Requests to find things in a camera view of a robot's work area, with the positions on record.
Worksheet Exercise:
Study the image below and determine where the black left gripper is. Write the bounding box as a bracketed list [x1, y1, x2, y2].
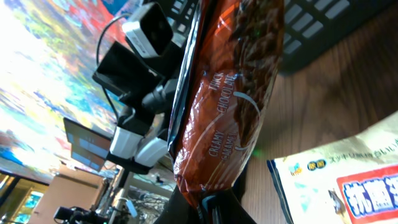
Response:
[92, 41, 183, 103]

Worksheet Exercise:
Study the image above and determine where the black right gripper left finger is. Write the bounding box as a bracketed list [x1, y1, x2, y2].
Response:
[154, 186, 201, 224]

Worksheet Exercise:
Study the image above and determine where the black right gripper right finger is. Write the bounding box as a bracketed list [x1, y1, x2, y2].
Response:
[205, 189, 256, 224]

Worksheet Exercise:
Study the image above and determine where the brown chocolate bar wrapper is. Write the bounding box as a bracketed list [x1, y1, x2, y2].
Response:
[167, 0, 284, 207]

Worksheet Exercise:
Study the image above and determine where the white snack bag red label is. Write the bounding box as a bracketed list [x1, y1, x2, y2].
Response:
[267, 113, 397, 224]

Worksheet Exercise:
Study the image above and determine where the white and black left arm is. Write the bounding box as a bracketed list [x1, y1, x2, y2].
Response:
[92, 42, 182, 174]

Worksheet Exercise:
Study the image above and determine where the dark monitor screen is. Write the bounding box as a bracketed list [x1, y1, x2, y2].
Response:
[63, 118, 111, 172]

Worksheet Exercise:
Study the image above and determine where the grey plastic shopping basket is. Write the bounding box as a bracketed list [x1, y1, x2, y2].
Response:
[150, 1, 389, 79]

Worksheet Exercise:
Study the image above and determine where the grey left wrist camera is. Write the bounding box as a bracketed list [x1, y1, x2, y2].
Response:
[122, 2, 174, 58]

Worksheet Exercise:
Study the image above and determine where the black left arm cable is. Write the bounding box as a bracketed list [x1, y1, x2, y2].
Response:
[95, 12, 131, 122]

